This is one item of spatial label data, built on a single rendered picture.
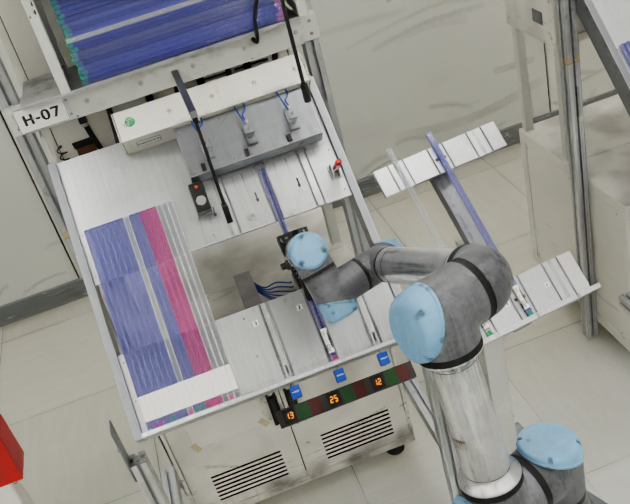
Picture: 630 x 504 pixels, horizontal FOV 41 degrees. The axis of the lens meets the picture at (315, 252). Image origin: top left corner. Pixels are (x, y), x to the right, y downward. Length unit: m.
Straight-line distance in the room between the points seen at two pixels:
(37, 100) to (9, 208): 1.80
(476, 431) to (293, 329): 0.66
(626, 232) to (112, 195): 1.45
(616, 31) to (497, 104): 1.81
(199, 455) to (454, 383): 1.21
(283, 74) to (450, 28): 1.92
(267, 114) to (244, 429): 0.91
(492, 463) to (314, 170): 0.91
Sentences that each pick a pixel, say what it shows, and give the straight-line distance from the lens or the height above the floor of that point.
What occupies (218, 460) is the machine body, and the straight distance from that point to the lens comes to 2.50.
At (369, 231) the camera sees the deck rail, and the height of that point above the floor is 0.91.
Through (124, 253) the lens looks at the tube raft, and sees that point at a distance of 2.06.
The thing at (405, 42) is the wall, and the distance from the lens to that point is 3.87.
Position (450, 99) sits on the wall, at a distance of 4.04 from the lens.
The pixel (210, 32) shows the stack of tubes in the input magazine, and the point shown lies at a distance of 2.04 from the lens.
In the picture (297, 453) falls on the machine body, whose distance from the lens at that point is 2.55.
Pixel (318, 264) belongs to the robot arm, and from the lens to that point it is 1.66.
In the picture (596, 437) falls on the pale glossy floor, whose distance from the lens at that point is 2.70.
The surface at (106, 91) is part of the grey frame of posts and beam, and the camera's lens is 2.09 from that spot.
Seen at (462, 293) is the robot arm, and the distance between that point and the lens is 1.34.
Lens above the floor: 1.98
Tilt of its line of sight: 32 degrees down
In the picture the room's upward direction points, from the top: 16 degrees counter-clockwise
